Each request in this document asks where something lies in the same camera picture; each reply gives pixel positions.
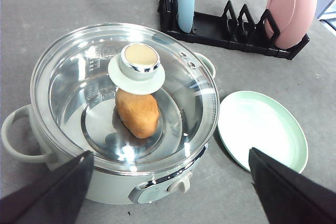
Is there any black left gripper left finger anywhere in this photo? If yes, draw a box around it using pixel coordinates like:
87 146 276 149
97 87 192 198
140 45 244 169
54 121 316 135
0 151 94 224

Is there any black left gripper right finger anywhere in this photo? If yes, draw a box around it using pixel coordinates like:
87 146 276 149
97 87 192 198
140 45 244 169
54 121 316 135
248 147 336 224

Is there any green plate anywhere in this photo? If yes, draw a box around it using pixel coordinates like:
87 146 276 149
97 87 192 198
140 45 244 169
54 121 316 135
217 91 309 173

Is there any brown potato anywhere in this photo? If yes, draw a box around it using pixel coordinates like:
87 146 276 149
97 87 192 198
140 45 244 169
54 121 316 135
115 89 160 139

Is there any glass steamer lid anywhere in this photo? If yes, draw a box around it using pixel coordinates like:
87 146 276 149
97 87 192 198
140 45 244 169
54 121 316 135
30 24 220 172

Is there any green electric steamer pot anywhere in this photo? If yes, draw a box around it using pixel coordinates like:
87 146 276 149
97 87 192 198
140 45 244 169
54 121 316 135
1 23 220 205

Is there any pink plate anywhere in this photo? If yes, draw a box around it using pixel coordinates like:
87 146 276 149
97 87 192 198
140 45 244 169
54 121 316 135
265 0 318 49

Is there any black dish rack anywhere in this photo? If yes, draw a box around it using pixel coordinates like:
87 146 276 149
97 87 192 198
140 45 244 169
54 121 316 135
157 0 310 60

